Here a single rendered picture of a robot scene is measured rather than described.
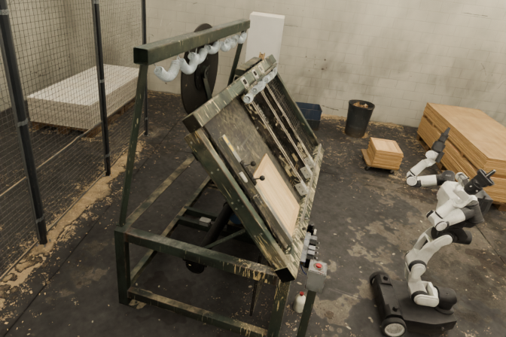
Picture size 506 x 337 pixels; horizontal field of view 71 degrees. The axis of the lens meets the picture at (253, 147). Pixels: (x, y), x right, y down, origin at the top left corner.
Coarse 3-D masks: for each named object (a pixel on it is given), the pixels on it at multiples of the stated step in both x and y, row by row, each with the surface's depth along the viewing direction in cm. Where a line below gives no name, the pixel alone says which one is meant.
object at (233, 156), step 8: (224, 144) 245; (232, 152) 246; (232, 160) 249; (240, 160) 251; (240, 168) 250; (248, 184) 253; (256, 184) 256; (256, 192) 254; (264, 200) 256; (264, 208) 258; (272, 208) 260; (272, 216) 259; (280, 224) 261; (280, 232) 263; (288, 232) 266; (288, 240) 263
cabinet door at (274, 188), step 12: (264, 156) 292; (264, 168) 283; (264, 180) 275; (276, 180) 294; (264, 192) 266; (276, 192) 284; (288, 192) 303; (276, 204) 275; (288, 204) 294; (288, 216) 284; (288, 228) 274
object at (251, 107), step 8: (240, 96) 304; (248, 104) 305; (256, 112) 306; (256, 120) 309; (264, 120) 311; (264, 128) 310; (264, 136) 313; (272, 136) 311; (272, 144) 314; (280, 144) 318; (280, 152) 315; (280, 160) 318; (288, 160) 320; (288, 168) 319; (296, 176) 320; (296, 184) 323; (304, 184) 326; (304, 192) 324
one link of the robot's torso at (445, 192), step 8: (448, 184) 277; (440, 192) 281; (448, 192) 271; (480, 192) 271; (440, 200) 279; (456, 200) 262; (480, 200) 263; (488, 200) 262; (456, 208) 264; (480, 208) 266; (488, 208) 265; (456, 224) 273; (464, 224) 272; (472, 224) 272
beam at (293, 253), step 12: (312, 156) 403; (312, 168) 372; (312, 192) 343; (300, 204) 314; (300, 216) 295; (300, 228) 285; (288, 252) 256; (300, 252) 267; (288, 264) 244; (288, 276) 244
